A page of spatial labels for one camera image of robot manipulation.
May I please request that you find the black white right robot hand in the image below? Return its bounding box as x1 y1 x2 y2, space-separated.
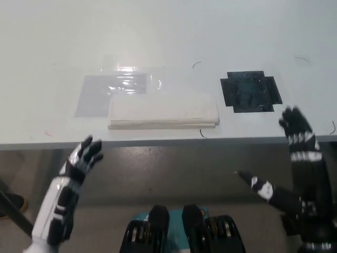
237 105 337 245

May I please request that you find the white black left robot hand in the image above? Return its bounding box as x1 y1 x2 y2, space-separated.
22 135 104 253

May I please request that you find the white napkin stack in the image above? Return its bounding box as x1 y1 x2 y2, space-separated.
107 92 221 131

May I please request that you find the black slanted rod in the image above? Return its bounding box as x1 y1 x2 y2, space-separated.
0 189 35 238

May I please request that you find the dark shoe with tan sole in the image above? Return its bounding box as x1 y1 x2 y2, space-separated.
0 191 29 219

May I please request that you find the clear plastic bag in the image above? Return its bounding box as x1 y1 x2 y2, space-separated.
74 73 147 118

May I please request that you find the black flat tray piece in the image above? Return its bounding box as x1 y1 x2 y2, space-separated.
220 69 283 114

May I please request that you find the clear plastic film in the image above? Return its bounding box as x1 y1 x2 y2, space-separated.
99 54 164 93

